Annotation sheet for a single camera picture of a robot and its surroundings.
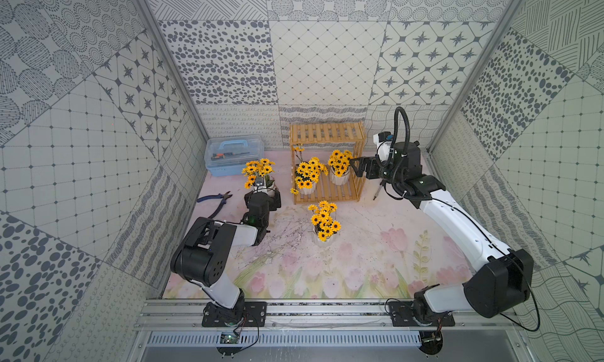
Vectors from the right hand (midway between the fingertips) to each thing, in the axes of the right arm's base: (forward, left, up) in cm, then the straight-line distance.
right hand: (360, 163), depth 80 cm
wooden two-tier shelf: (+16, +7, 0) cm, 17 cm away
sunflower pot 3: (+4, +19, -11) cm, 23 cm away
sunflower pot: (+1, +37, -7) cm, 38 cm away
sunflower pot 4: (+8, +6, -11) cm, 14 cm away
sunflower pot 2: (-17, +13, -12) cm, 24 cm away
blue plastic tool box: (+21, +57, -17) cm, 63 cm away
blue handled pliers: (+2, +56, -25) cm, 61 cm away
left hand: (0, +33, -16) cm, 37 cm away
